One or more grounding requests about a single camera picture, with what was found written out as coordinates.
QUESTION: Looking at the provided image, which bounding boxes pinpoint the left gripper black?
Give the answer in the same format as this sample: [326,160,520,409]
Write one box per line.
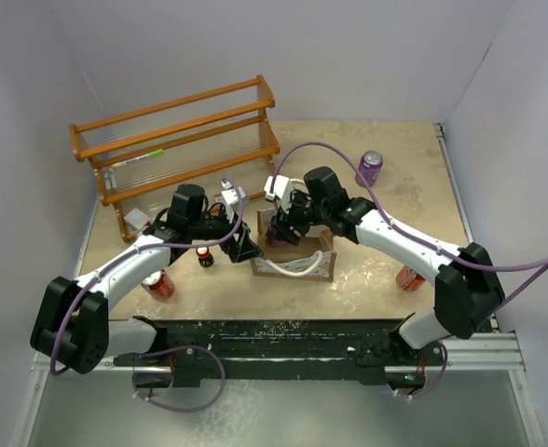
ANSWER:
[188,205,262,262]

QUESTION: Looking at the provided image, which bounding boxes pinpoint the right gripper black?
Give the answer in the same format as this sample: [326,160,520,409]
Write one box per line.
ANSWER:
[272,187,330,244]

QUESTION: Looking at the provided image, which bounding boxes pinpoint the canvas bag with rope handles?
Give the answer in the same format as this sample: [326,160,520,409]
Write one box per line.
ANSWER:
[251,209,336,282]

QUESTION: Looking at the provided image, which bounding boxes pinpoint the purple soda can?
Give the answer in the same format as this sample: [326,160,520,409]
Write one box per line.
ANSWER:
[355,150,383,187]
[266,225,287,248]

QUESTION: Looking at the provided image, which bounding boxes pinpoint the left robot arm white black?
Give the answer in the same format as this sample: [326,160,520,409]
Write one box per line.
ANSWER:
[30,180,263,375]

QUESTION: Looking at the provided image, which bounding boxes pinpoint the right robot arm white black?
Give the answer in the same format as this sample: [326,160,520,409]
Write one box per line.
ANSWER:
[264,167,505,364]

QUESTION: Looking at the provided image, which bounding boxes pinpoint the small dark sauce bottle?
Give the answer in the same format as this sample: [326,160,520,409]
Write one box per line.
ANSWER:
[196,247,214,268]

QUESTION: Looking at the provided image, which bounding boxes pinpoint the left red soda can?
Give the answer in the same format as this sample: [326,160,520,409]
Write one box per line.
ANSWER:
[141,269,174,301]

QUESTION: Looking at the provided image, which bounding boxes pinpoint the red soda can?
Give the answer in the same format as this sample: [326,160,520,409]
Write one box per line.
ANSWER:
[395,265,426,291]
[141,269,174,301]

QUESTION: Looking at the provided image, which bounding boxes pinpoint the white box on rack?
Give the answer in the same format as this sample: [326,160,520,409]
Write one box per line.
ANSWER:
[124,208,151,230]

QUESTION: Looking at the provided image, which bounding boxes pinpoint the orange wooden rack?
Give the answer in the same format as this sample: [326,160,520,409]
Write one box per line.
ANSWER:
[69,74,281,242]

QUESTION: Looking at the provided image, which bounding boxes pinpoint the green marker pen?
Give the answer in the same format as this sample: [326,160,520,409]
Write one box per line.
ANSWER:
[110,148,164,169]

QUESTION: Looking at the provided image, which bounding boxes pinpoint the right red soda can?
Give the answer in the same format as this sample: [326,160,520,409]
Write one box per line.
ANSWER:
[395,265,426,291]

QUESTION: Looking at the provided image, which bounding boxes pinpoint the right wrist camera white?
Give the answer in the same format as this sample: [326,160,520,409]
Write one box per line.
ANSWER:
[264,175,295,212]

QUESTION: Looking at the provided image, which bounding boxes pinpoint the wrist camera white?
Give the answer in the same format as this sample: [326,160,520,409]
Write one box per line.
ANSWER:
[264,175,295,212]
[216,179,250,223]

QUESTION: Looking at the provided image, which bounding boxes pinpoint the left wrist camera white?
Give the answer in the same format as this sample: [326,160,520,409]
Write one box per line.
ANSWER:
[216,179,250,223]

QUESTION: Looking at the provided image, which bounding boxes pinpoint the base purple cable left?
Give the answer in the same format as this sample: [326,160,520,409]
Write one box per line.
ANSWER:
[133,343,229,413]

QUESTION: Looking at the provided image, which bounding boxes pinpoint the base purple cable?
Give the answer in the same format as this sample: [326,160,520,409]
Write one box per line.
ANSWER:
[133,343,229,413]
[388,344,448,402]

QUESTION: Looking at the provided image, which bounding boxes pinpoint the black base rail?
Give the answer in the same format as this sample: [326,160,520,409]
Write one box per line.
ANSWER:
[115,318,445,389]

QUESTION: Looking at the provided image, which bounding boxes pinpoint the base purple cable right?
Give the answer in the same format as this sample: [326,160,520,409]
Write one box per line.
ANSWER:
[388,344,448,402]

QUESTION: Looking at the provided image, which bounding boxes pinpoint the aluminium frame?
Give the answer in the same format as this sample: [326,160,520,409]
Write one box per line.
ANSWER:
[16,120,544,446]

